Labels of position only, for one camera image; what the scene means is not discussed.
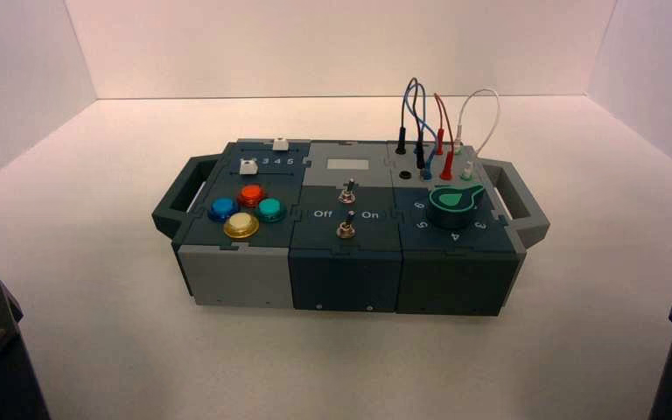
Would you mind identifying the dark teal grey task box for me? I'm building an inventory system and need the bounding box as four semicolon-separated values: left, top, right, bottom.
151;137;550;318

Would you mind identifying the small grey display window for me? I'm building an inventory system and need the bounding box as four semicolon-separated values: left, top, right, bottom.
326;157;370;172

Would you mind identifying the teal round push button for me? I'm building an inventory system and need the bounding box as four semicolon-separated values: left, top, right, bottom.
253;197;287;224

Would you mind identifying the orange round push button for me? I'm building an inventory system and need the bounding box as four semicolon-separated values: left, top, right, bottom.
235;184;268;208

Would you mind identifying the yellow round push button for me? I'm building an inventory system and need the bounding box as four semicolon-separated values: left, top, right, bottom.
222;212;261;240

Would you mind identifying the blue round push button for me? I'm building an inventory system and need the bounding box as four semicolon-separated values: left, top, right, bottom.
206;197;241;222

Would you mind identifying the green-topped rotary knob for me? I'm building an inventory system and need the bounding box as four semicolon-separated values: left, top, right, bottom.
427;185;487;229

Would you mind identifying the black jumper cable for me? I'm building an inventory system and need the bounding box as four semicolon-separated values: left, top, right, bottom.
395;76;430;171

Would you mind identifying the blue jumper cable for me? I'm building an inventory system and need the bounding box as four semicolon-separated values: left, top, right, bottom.
403;82;439;179

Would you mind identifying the red jumper cable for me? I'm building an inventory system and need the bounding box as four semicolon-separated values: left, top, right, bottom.
433;92;456;181

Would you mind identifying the white jumper cable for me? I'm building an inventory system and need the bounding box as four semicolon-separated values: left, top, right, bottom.
453;87;501;181

